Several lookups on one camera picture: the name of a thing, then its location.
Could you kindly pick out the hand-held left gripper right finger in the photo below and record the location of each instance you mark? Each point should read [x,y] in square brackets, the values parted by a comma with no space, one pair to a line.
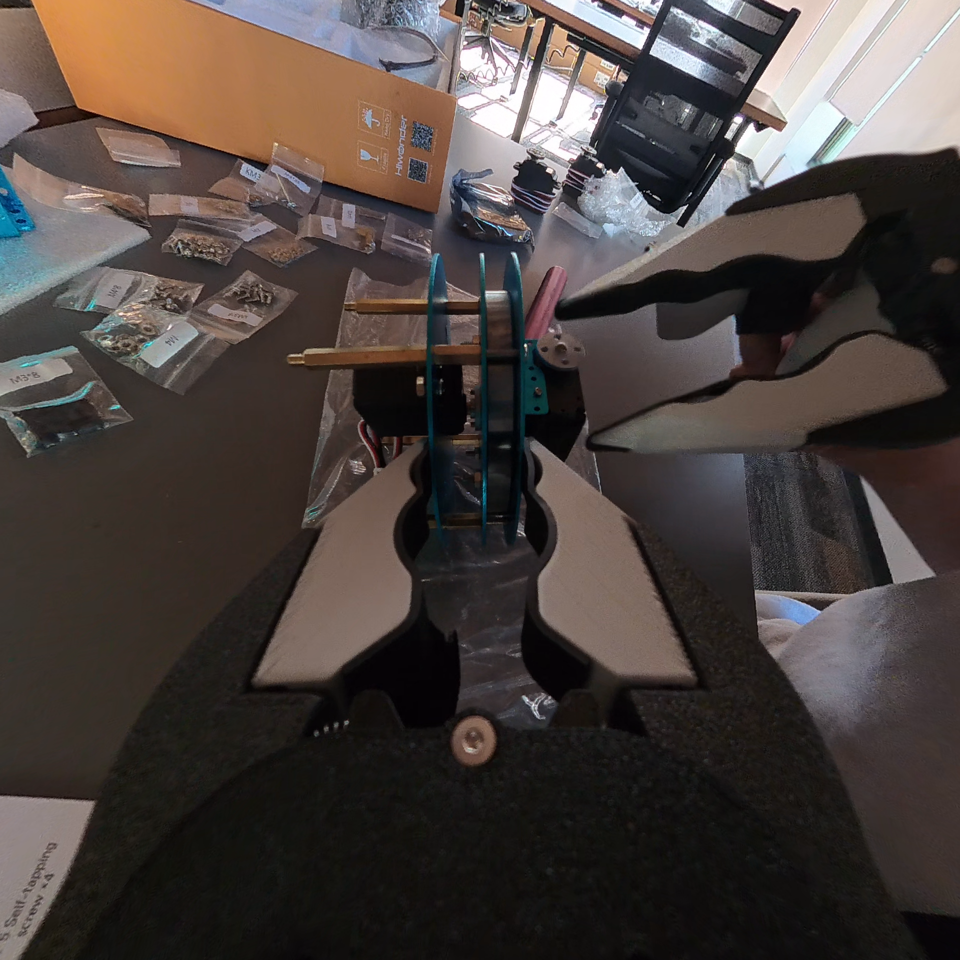
[607,592]

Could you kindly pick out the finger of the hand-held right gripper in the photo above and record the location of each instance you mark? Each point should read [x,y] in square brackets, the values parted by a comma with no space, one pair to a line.
[735,240]
[787,405]

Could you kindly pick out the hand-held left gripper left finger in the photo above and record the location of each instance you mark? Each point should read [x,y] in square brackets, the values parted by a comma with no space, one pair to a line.
[330,585]

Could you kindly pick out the black servo with silver horn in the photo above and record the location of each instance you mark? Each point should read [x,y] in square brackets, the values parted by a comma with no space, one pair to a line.
[566,409]

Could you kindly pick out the blue robot arm turntable base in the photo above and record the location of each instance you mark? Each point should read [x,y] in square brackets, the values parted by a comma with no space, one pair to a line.
[495,315]

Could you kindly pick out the dark grey desk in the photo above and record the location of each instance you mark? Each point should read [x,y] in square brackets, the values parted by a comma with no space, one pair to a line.
[150,600]

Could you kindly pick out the person's right hand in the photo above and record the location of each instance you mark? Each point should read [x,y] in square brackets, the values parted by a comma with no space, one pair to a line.
[761,352]

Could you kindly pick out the crumpled clear plastic wrap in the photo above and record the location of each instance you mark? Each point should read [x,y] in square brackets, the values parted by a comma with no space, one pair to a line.
[622,202]

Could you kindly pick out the black slatted chair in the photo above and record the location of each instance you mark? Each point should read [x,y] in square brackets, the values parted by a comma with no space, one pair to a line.
[652,150]

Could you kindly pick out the large clear plastic bag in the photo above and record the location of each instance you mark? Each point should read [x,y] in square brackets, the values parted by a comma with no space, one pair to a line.
[337,450]

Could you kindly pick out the background window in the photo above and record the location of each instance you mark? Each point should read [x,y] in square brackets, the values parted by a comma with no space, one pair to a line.
[829,142]

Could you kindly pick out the small flat clear bag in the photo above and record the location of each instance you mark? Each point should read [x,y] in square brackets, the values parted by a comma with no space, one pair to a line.
[574,219]

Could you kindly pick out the pink screwdriver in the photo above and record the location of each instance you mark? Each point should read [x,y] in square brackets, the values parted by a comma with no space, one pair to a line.
[546,300]

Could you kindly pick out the background cardboard box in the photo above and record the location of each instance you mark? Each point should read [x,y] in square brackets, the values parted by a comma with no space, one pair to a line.
[600,75]

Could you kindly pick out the dark shiny parts bag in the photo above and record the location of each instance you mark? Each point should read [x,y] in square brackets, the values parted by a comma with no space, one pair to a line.
[487,217]

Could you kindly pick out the wooden background table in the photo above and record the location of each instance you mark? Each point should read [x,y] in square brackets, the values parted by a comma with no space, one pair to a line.
[570,19]

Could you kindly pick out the person's white shirt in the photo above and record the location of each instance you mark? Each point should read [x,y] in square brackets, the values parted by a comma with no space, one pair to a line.
[862,712]

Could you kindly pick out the rolling office chair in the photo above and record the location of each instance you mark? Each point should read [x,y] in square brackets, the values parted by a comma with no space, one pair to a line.
[491,34]

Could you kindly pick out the group of small screw bags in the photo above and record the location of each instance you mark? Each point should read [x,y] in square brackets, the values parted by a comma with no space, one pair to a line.
[199,246]

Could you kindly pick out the white instruction sheet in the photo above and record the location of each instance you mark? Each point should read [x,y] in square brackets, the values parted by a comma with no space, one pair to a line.
[30,840]

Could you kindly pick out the white foam sheet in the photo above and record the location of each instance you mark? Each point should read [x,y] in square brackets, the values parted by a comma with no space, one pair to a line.
[60,270]

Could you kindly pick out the bubble wrap bundle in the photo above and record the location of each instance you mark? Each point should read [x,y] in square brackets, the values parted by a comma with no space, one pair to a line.
[375,9]

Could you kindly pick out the orange cardboard box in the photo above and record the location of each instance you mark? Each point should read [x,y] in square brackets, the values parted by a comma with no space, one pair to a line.
[225,97]

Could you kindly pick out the small blue metal bracket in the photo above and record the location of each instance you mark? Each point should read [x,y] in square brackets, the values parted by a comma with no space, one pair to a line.
[11,217]

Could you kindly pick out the white foam cutout frame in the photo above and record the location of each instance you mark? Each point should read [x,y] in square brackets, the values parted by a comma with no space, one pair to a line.
[15,116]

